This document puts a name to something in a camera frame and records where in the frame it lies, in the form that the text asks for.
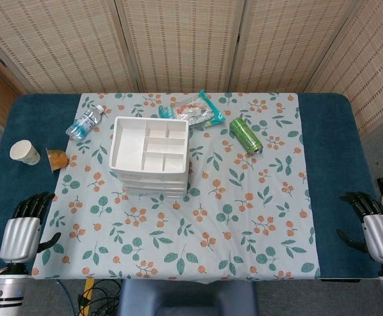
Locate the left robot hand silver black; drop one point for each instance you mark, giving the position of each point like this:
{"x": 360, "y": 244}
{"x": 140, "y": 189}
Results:
{"x": 18, "y": 238}

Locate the clear plastic drawer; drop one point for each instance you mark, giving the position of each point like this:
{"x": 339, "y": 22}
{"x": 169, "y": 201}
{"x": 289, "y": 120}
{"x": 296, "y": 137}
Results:
{"x": 165, "y": 184}

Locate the white compartment trays stack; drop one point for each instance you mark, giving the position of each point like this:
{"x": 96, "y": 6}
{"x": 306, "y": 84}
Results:
{"x": 130, "y": 145}

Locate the white paper cup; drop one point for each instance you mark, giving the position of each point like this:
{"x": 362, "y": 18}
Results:
{"x": 23, "y": 152}

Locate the orange fruit jelly cup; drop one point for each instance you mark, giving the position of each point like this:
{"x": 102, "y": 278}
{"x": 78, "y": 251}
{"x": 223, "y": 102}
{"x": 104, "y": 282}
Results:
{"x": 59, "y": 158}

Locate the clear water bottle blue label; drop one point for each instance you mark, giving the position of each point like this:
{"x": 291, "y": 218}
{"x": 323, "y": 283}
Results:
{"x": 83, "y": 124}

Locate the woven bamboo screen panel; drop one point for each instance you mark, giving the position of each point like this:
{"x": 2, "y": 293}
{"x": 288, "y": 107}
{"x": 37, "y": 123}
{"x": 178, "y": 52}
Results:
{"x": 375, "y": 66}
{"x": 60, "y": 46}
{"x": 287, "y": 42}
{"x": 181, "y": 42}

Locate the green drink can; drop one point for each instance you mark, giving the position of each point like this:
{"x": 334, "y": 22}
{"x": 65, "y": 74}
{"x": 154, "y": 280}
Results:
{"x": 245, "y": 135}

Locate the floral print tablecloth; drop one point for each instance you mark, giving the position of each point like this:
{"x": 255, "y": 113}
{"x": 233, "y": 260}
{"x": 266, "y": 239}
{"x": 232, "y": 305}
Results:
{"x": 211, "y": 230}

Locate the blue padded chair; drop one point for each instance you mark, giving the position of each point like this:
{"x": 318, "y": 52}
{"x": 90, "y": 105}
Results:
{"x": 185, "y": 298}

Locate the small teal packet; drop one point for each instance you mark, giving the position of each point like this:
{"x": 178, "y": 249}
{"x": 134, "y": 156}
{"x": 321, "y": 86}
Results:
{"x": 165, "y": 111}

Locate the teal white snack bag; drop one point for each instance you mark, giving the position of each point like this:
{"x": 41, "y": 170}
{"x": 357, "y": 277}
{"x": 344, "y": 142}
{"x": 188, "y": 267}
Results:
{"x": 216, "y": 113}

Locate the clear snack packet red print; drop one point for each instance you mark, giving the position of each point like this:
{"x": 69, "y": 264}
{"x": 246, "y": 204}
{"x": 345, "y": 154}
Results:
{"x": 191, "y": 112}

